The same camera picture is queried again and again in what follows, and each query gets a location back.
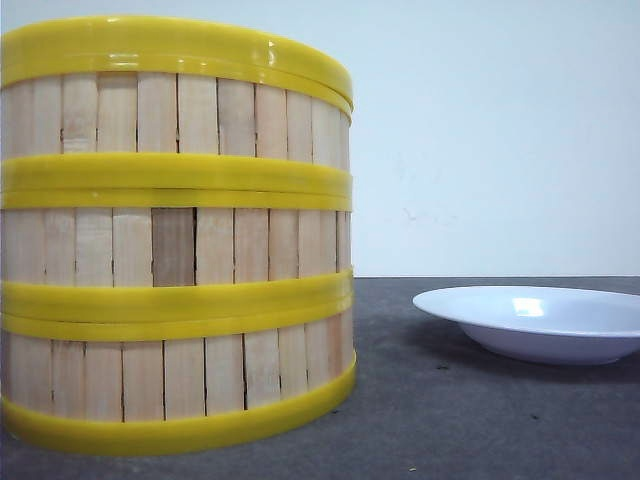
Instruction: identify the woven bamboo steamer lid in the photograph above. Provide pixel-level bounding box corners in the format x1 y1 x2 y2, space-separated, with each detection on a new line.
1 15 354 114

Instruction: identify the bamboo steamer basket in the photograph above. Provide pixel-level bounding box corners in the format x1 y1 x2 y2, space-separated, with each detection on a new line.
2 164 352 341
3 309 356 456
1 72 350 170

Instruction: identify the white plate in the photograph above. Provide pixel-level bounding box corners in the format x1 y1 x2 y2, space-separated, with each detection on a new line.
413 286 639 365

